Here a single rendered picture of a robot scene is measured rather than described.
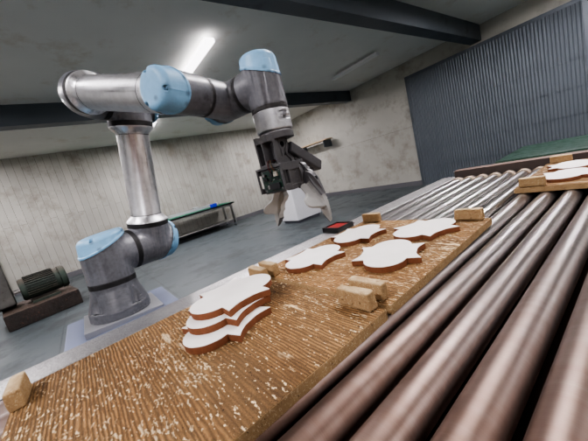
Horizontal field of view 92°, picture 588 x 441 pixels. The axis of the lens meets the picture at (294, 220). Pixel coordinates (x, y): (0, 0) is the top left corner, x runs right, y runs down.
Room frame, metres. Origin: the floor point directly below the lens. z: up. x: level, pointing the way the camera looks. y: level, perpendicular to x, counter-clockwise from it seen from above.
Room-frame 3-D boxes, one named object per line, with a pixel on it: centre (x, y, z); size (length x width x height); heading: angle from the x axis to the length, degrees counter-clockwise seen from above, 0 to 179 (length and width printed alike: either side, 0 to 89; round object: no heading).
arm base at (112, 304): (0.77, 0.54, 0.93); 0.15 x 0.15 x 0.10
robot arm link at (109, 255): (0.78, 0.53, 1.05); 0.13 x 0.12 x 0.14; 147
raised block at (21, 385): (0.35, 0.42, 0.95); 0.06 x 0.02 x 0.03; 37
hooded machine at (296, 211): (6.72, -0.22, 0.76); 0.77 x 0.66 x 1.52; 126
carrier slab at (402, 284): (0.61, -0.16, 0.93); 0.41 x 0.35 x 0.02; 127
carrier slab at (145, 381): (0.36, 0.18, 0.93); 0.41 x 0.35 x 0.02; 127
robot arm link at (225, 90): (0.64, 0.09, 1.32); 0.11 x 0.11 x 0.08; 57
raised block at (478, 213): (0.62, -0.39, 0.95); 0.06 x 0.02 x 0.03; 37
